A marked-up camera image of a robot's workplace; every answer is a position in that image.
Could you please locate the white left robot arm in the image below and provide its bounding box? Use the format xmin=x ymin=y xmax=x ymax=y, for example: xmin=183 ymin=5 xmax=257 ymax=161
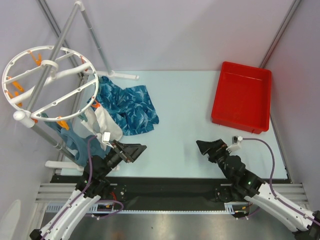
xmin=29 ymin=138 xmax=147 ymax=240

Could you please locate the red plastic tray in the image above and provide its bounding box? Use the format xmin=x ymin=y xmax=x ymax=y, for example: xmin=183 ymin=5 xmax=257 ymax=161
xmin=211 ymin=61 xmax=272 ymax=134

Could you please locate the grey blue sock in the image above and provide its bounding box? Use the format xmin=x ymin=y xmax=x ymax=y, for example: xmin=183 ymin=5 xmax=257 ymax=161
xmin=44 ymin=120 xmax=110 ymax=167

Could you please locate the grey drying rack frame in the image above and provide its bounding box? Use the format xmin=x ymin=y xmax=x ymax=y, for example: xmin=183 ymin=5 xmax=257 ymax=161
xmin=12 ymin=0 xmax=140 ymax=172

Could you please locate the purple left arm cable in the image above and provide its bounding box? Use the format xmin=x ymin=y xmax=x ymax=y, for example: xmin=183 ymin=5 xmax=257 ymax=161
xmin=37 ymin=134 xmax=125 ymax=238

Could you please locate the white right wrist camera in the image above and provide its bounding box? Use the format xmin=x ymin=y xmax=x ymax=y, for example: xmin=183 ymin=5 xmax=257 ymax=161
xmin=226 ymin=135 xmax=243 ymax=153

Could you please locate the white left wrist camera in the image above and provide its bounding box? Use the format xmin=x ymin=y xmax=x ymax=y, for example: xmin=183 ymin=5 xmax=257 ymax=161
xmin=101 ymin=131 xmax=113 ymax=148

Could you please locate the white round clip hanger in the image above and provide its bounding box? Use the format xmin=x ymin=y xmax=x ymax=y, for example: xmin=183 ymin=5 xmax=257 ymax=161
xmin=1 ymin=45 xmax=99 ymax=122

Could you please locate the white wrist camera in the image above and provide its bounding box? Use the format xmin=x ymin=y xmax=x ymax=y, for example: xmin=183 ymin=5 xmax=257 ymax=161
xmin=101 ymin=131 xmax=113 ymax=148
xmin=226 ymin=135 xmax=243 ymax=153

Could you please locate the blue patterned cloth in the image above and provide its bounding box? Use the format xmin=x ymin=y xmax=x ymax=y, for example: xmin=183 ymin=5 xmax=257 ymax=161
xmin=96 ymin=76 xmax=160 ymax=136

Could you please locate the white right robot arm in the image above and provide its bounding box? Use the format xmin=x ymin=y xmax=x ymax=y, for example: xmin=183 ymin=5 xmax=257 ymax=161
xmin=196 ymin=136 xmax=320 ymax=240

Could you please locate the teal clothes peg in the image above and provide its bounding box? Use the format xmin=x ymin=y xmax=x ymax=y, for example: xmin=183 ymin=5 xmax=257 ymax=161
xmin=77 ymin=114 xmax=88 ymax=126

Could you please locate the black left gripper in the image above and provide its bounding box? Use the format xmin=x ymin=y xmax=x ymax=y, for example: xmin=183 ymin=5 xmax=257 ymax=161
xmin=99 ymin=139 xmax=146 ymax=178

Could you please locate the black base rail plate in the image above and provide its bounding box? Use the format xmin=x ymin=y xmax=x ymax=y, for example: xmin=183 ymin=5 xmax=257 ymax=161
xmin=49 ymin=175 xmax=271 ymax=213

